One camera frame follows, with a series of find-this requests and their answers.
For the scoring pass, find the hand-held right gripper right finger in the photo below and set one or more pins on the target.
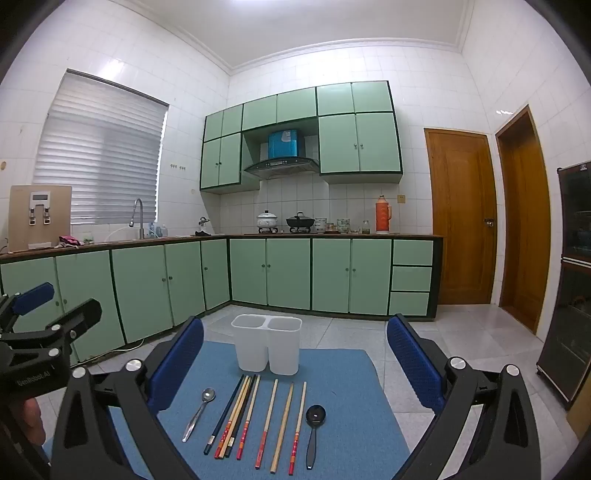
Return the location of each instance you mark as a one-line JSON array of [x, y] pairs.
[[411, 360]]

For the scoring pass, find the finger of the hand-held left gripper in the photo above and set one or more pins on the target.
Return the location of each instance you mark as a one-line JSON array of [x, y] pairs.
[[34, 295], [78, 316]]

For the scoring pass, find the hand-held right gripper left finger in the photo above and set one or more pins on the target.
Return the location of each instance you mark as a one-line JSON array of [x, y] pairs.
[[178, 364]]

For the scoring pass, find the metal spoon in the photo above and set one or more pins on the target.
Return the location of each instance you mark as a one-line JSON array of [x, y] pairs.
[[208, 395]]

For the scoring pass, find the dark blue chopstick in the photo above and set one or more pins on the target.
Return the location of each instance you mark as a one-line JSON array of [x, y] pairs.
[[225, 414]]

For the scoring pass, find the red patterned wooden chopstick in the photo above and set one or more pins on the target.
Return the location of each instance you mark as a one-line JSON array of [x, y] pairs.
[[249, 417], [232, 417]]

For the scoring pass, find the white two-compartment utensil holder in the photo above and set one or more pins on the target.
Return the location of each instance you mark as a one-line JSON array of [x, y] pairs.
[[251, 346]]

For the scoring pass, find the black chopstick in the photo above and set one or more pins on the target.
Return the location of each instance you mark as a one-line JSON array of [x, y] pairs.
[[241, 416]]

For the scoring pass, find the black spoon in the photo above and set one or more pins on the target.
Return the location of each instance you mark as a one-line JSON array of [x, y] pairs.
[[316, 415]]

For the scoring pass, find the person's left hand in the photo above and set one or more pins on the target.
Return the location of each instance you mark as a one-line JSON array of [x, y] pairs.
[[34, 420]]

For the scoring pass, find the pink cloth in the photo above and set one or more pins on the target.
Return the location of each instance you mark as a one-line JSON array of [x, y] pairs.
[[69, 240]]

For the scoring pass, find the wooden water dispenser box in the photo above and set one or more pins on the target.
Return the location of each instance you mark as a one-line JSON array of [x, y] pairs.
[[18, 217]]

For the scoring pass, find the blue mat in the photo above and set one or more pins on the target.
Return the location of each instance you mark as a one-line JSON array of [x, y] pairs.
[[332, 415]]

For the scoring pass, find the chrome faucet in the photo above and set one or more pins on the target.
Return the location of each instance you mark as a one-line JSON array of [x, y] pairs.
[[141, 221]]

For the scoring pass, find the green lower cabinets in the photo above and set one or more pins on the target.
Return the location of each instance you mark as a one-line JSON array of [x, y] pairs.
[[286, 272]]

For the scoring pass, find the green cabinets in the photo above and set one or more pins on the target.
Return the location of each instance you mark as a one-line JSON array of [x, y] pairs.
[[286, 272], [369, 138]]

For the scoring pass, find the metal kettle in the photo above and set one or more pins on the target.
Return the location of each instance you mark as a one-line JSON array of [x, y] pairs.
[[202, 223]]

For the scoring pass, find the orange thermos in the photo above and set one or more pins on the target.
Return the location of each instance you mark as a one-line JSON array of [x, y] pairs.
[[382, 217]]

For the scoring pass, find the white window blind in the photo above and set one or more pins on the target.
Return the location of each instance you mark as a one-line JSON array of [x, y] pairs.
[[101, 161]]

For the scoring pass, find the ceramic jar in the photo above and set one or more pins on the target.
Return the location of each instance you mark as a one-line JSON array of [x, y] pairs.
[[342, 226]]

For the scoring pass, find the white cooking pot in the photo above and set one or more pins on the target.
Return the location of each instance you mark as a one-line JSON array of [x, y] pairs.
[[267, 220]]

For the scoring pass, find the black glass cabinet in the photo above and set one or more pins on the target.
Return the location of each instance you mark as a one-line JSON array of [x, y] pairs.
[[572, 300]]

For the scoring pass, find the black wok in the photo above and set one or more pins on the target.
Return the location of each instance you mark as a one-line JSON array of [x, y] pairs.
[[300, 222]]

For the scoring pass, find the black range hood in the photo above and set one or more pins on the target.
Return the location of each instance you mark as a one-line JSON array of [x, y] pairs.
[[281, 168]]

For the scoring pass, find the green upper cabinets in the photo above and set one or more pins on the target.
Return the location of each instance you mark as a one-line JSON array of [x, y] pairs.
[[369, 138]]

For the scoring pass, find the blue hood chimney cover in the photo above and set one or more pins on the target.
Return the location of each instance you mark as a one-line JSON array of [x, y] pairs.
[[284, 144]]

